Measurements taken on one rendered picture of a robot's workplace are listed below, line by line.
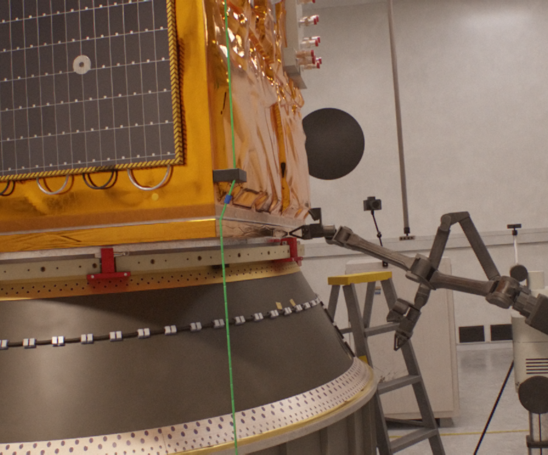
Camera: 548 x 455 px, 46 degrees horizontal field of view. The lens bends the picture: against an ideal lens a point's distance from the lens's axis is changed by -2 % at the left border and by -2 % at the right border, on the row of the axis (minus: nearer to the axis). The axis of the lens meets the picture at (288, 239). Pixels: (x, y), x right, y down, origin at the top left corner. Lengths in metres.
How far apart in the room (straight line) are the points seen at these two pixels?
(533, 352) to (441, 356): 3.30
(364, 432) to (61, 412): 1.16
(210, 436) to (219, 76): 0.98
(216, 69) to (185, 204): 0.37
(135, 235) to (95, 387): 0.45
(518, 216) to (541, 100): 1.73
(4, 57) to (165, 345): 0.92
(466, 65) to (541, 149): 1.64
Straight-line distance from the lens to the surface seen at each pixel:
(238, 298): 2.16
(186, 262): 2.06
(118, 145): 1.75
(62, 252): 2.05
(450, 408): 6.10
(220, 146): 1.75
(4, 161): 1.89
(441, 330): 5.96
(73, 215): 1.83
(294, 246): 2.44
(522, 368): 2.76
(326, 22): 10.42
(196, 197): 1.71
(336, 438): 2.29
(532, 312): 2.56
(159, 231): 1.74
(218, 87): 1.78
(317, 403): 2.17
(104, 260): 1.99
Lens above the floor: 1.71
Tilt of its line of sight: level
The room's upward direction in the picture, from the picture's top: 4 degrees counter-clockwise
